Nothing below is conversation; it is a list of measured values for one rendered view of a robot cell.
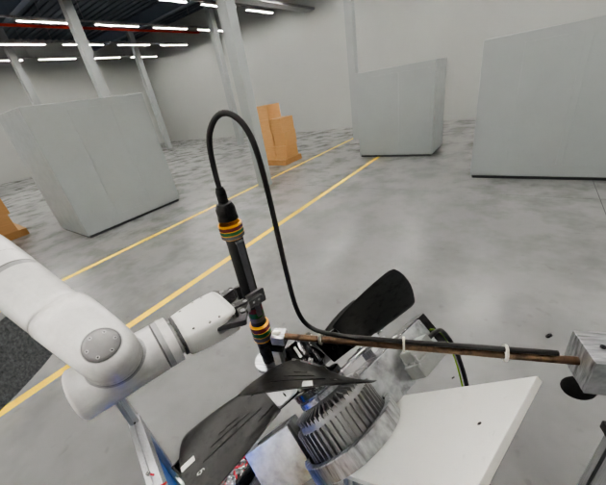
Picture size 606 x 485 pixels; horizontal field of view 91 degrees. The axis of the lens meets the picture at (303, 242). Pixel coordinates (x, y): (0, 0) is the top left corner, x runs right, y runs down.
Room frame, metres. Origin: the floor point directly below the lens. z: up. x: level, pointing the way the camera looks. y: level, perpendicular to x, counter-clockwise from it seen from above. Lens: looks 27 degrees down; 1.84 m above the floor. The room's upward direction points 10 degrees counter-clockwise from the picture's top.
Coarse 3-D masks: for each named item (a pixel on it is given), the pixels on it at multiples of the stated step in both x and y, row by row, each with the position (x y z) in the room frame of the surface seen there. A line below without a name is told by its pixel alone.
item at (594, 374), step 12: (576, 336) 0.33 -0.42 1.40; (588, 336) 0.33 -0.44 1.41; (600, 336) 0.33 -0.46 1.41; (576, 348) 0.33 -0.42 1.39; (588, 348) 0.31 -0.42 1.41; (600, 348) 0.30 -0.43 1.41; (588, 360) 0.30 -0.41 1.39; (600, 360) 0.29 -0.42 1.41; (576, 372) 0.31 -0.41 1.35; (588, 372) 0.29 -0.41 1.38; (600, 372) 0.28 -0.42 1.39; (588, 384) 0.28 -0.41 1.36; (600, 384) 0.28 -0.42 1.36
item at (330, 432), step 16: (352, 384) 0.48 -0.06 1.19; (368, 384) 0.49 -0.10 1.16; (336, 400) 0.45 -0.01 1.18; (352, 400) 0.44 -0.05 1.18; (368, 400) 0.44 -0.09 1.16; (304, 416) 0.46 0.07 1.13; (320, 416) 0.42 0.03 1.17; (336, 416) 0.42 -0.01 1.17; (352, 416) 0.41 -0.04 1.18; (368, 416) 0.41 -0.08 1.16; (304, 432) 0.43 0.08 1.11; (320, 432) 0.40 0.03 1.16; (336, 432) 0.39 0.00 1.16; (352, 432) 0.39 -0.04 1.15; (320, 448) 0.38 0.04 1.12; (336, 448) 0.37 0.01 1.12
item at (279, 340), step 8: (280, 328) 0.51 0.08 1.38; (272, 336) 0.49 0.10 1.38; (280, 336) 0.48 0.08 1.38; (272, 344) 0.48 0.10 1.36; (280, 344) 0.48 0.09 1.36; (272, 352) 0.48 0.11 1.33; (280, 352) 0.48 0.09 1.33; (256, 360) 0.51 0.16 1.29; (280, 360) 0.48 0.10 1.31; (264, 368) 0.48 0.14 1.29
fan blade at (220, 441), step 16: (240, 400) 0.49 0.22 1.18; (256, 400) 0.48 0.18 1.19; (208, 416) 0.49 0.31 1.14; (224, 416) 0.47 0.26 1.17; (240, 416) 0.45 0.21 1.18; (256, 416) 0.44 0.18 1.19; (272, 416) 0.43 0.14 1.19; (192, 432) 0.46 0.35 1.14; (208, 432) 0.44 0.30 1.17; (224, 432) 0.42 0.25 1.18; (240, 432) 0.41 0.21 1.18; (256, 432) 0.40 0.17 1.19; (192, 448) 0.41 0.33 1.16; (208, 448) 0.39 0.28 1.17; (224, 448) 0.38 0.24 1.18; (240, 448) 0.37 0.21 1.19; (192, 464) 0.37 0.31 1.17; (208, 464) 0.36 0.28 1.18; (224, 464) 0.35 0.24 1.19; (192, 480) 0.33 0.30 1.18; (208, 480) 0.33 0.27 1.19
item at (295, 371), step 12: (276, 372) 0.40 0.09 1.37; (288, 372) 0.39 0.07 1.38; (300, 372) 0.38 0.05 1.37; (312, 372) 0.38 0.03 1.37; (324, 372) 0.40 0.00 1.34; (252, 384) 0.35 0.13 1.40; (264, 384) 0.34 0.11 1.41; (276, 384) 0.34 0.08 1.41; (288, 384) 0.33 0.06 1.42; (300, 384) 0.32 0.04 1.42; (324, 384) 0.31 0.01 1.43; (336, 384) 0.31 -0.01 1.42
